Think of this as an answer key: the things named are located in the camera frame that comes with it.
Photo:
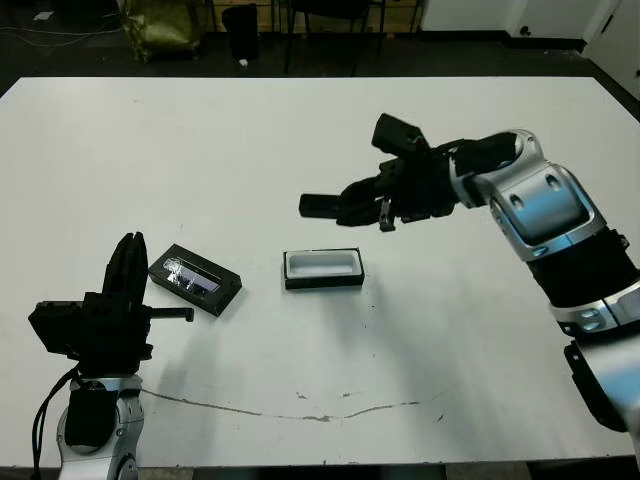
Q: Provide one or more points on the black wall knob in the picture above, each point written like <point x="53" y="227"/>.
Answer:
<point x="525" y="30"/>

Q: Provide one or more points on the white door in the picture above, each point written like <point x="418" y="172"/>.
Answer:
<point x="622" y="35"/>

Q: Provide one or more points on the yellow green plastic bag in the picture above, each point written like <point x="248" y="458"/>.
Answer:
<point x="160" y="30"/>

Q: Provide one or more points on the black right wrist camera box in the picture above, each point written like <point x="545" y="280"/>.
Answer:
<point x="395" y="132"/>

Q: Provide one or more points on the black upright bin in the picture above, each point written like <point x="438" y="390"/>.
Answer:
<point x="240" y="32"/>

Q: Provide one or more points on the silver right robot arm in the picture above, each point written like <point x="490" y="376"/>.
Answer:
<point x="545" y="200"/>

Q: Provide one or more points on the white paper sheet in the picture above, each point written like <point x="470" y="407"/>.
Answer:
<point x="43" y="16"/>

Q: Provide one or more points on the black box base white tray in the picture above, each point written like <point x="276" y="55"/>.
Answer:
<point x="322" y="265"/>

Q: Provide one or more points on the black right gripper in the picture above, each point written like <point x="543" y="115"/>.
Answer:
<point x="425" y="190"/>

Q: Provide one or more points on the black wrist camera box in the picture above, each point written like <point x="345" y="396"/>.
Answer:
<point x="55" y="325"/>
<point x="395" y="132"/>

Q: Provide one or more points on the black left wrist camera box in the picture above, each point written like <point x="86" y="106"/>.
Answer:
<point x="55" y="325"/>

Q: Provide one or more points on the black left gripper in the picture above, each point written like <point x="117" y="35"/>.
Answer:
<point x="112" y="332"/>

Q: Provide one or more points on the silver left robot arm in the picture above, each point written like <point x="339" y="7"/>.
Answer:
<point x="127" y="420"/>

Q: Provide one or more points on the black glossy box lid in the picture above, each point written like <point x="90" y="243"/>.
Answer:
<point x="222" y="295"/>

